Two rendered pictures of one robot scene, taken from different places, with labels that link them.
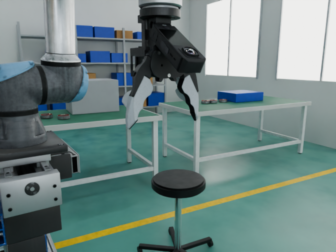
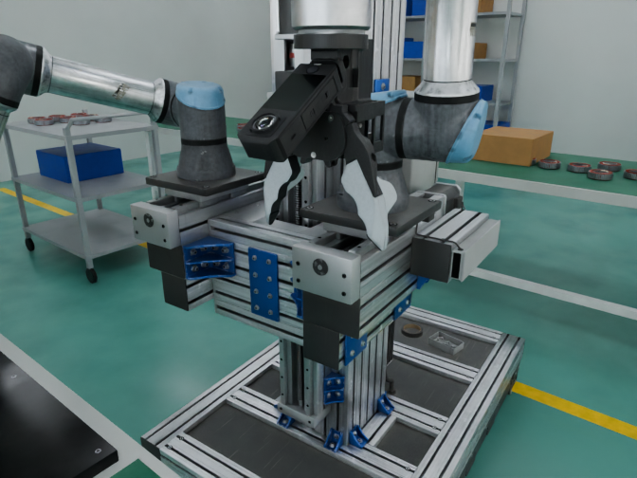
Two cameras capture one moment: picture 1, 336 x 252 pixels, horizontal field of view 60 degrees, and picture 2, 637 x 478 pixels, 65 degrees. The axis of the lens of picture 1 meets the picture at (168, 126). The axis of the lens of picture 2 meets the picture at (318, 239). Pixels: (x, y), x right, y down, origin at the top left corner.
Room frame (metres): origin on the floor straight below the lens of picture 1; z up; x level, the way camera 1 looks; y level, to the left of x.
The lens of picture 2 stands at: (0.32, -0.45, 1.34)
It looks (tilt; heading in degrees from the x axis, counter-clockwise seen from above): 20 degrees down; 67
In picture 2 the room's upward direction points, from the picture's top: straight up
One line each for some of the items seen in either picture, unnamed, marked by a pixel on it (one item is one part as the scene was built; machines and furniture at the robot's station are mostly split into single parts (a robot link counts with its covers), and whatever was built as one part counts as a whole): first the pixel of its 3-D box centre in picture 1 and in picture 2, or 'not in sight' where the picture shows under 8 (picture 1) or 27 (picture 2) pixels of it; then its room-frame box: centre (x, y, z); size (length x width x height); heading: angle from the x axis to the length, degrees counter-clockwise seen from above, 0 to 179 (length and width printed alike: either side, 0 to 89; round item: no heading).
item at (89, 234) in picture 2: not in sight; (89, 184); (0.21, 3.18, 0.51); 1.01 x 0.60 x 1.01; 118
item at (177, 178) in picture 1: (181, 218); not in sight; (1.72, -0.09, 0.28); 0.54 x 0.49 x 0.56; 28
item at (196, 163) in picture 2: not in sight; (205, 156); (0.56, 0.86, 1.09); 0.15 x 0.15 x 0.10
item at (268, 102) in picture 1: (234, 128); not in sight; (3.93, -0.92, 0.37); 1.90 x 0.90 x 0.75; 118
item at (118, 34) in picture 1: (121, 35); not in sight; (6.71, 1.02, 1.87); 0.40 x 0.36 x 0.17; 27
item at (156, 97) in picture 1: (152, 98); not in sight; (7.04, 0.37, 0.43); 0.42 x 0.42 x 0.30; 28
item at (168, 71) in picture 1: (158, 46); (334, 100); (0.54, 0.02, 1.29); 0.09 x 0.08 x 0.12; 32
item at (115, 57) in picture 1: (116, 57); not in sight; (6.64, 1.13, 1.38); 0.42 x 0.36 x 0.20; 26
